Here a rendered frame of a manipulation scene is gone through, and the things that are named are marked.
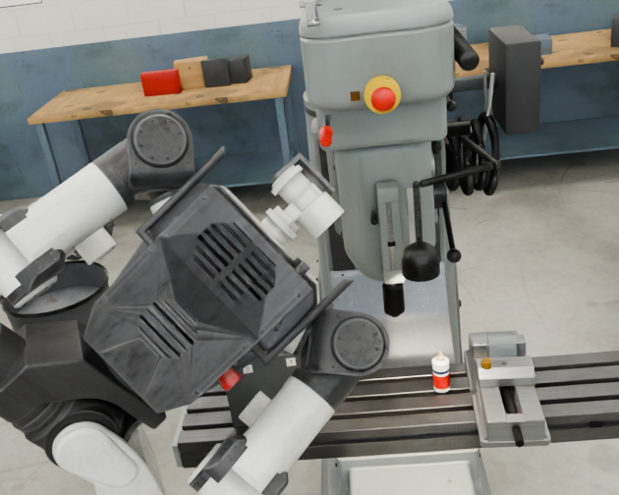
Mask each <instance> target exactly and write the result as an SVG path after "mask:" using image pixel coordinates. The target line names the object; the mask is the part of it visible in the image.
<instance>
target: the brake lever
mask: <svg viewBox="0 0 619 495"><path fill-rule="evenodd" d="M330 120H331V118H330V114H326V115H324V117H323V127H322V128H321V129H320V131H319V135H320V143H321V145H322V146H325V147H327V146H329V145H331V143H332V138H333V130H332V128H331V127H330Z"/></svg>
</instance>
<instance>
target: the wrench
mask: <svg viewBox="0 0 619 495"><path fill-rule="evenodd" d="M299 3H300V8H306V17H307V27H308V28H310V27H318V26H320V22H319V17H318V12H317V8H316V6H321V0H315V2H308V3H305V1H299Z"/></svg>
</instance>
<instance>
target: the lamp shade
mask: <svg viewBox="0 0 619 495"><path fill-rule="evenodd" d="M401 262H402V275H403V277H404V278H405V279H407V280H410V281H413V282H426V281H430V280H433V279H435V278H437V277H438V276H439V274H440V259H439V256H438V254H437V251H436V249H435V247H434V246H433V245H431V244H429V243H426V242H423V243H422V245H420V246H418V245H416V242H414V243H412V244H410V245H409V246H407V247H406V248H405V250H404V253H403V257H402V260H401Z"/></svg>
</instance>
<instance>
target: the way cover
mask: <svg viewBox="0 0 619 495"><path fill-rule="evenodd" d="M352 271H353V272H352ZM336 275H337V277H336ZM439 276H443V277H439ZM439 276H438V277H437V278H435V279H433V280H430V281H426V282H413V281H410V280H407V279H405V280H404V283H403V287H404V291H405V292H404V301H405V311H404V312H403V313H402V314H400V315H399V316H398V317H392V318H391V316H390V315H388V314H386V313H385V312H384V303H383V292H382V284H383V283H384V282H383V281H376V280H372V279H370V278H368V277H367V276H366V275H364V274H363V273H362V272H361V271H360V270H359V269H354V270H343V271H332V272H330V278H331V289H332V290H333V289H334V288H335V287H336V286H337V285H338V284H339V283H340V282H341V281H342V280H343V279H353V280H354V282H353V283H352V285H350V286H349V287H348V288H347V289H346V290H345V291H344V292H343V293H342V294H341V295H340V296H339V297H338V298H337V299H336V300H335V301H334V302H333V309H338V310H347V311H355V312H363V313H367V314H369V315H371V316H373V317H374V318H376V319H377V320H378V321H379V322H380V323H381V324H382V325H383V327H384V328H385V330H386V332H387V335H388V339H389V352H391V353H389V352H388V356H387V359H386V361H385V362H384V364H383V365H382V366H381V368H378V369H384V367H385V368H396V367H409V366H422V365H432V359H433V358H435V357H436V356H437V355H438V353H439V351H441V352H442V354H443V355H444V356H445V357H447V358H448V359H449V363H456V359H455V353H454V346H453V338H452V330H451V322H450V314H449V303H448V294H447V283H446V272H445V261H442V262H440V274H439ZM440 278H441V279H440ZM355 282H356V283H355ZM439 283H440V284H439ZM360 286H361V287H360ZM348 291H349V292H348ZM341 297H342V298H341ZM423 306H424V307H423ZM435 313H436V314H435ZM433 315H434V316H433ZM386 318H387V319H386ZM396 318H397V319H396ZM439 318H440V319H439ZM444 318H445V319H444ZM394 320H395V321H394ZM396 320H397V321H396ZM393 321H394V322H393ZM414 321H415V322H414ZM387 323H388V324H387ZM439 326H440V327H439ZM401 329H402V330H401ZM416 329H417V330H416ZM441 329H442V330H441ZM394 333H395V334H394ZM414 335H415V336H414ZM430 336H431V337H430ZM423 341H424V342H423ZM401 342H402V343H401ZM445 342H446V343H445ZM393 343H394V344H393ZM399 344H400V346H399ZM406 346H407V347H406ZM447 346H448V347H447ZM443 349H444V350H443ZM402 355H403V356H402Z"/></svg>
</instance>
